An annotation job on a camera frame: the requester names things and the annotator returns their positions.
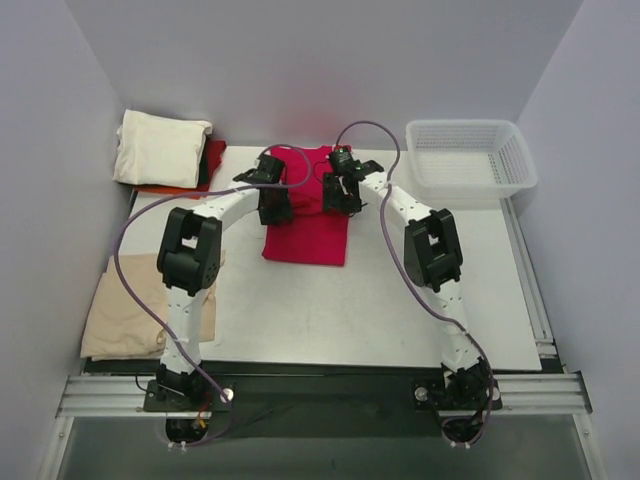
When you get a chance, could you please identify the magenta red t shirt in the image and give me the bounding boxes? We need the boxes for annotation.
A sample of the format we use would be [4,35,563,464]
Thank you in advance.
[262,146,349,267]

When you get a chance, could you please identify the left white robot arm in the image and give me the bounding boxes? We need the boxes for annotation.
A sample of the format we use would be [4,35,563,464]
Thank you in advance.
[157,153,293,412]

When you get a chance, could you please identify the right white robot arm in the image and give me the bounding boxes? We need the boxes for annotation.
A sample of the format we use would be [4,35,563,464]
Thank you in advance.
[322,152,482,372]

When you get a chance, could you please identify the folded red orange shirts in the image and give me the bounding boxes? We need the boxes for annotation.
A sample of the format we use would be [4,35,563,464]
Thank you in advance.
[133,139,227,195]

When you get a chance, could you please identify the white plastic basket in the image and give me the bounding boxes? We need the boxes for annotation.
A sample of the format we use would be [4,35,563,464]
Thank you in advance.
[405,119,538,201]

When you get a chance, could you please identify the folded white t shirt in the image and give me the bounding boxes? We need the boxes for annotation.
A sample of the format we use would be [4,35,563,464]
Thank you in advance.
[113,110,213,189]

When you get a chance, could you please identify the folded beige t shirt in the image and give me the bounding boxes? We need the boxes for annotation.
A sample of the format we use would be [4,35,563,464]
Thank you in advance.
[79,252,226,361]

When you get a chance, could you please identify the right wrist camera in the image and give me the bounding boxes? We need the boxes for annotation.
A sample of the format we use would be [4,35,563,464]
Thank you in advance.
[327,145,358,176]

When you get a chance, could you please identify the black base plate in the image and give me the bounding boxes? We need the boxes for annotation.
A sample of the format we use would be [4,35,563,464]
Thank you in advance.
[136,362,503,447]

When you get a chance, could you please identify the aluminium right side rail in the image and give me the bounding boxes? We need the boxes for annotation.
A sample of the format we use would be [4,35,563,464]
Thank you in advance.
[500,199,558,359]

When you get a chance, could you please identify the aluminium rail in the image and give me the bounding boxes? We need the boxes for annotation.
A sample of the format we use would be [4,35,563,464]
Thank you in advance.
[57,373,592,418]
[500,199,558,359]

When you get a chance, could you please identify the aluminium front rail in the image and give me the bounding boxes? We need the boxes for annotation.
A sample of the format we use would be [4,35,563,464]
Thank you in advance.
[57,373,592,418]

